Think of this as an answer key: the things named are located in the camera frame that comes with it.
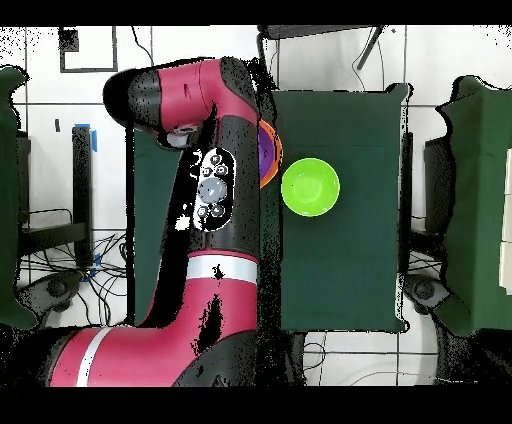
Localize dark green tablecloth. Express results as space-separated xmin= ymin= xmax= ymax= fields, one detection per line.
xmin=125 ymin=81 xmax=411 ymax=335

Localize thin black floor cable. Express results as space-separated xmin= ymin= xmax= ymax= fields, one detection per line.
xmin=130 ymin=25 xmax=155 ymax=67

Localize black camera tripod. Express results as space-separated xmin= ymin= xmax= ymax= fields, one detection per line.
xmin=255 ymin=25 xmax=387 ymax=83

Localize large orange bowl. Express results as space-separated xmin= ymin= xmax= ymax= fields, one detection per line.
xmin=258 ymin=118 xmax=284 ymax=190

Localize green cloth side table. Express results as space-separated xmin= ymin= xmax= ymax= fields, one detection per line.
xmin=433 ymin=75 xmax=512 ymax=337
xmin=0 ymin=65 xmax=39 ymax=331

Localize black square frame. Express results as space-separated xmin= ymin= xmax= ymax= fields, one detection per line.
xmin=58 ymin=25 xmax=120 ymax=74

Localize white boxes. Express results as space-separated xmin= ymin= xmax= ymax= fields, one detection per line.
xmin=498 ymin=147 xmax=512 ymax=290

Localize light green bowl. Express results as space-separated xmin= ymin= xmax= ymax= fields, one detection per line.
xmin=280 ymin=157 xmax=341 ymax=218

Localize tangle of cables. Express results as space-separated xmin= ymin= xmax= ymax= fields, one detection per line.
xmin=17 ymin=231 xmax=129 ymax=325

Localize purple bowl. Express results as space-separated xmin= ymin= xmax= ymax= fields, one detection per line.
xmin=257 ymin=125 xmax=277 ymax=177

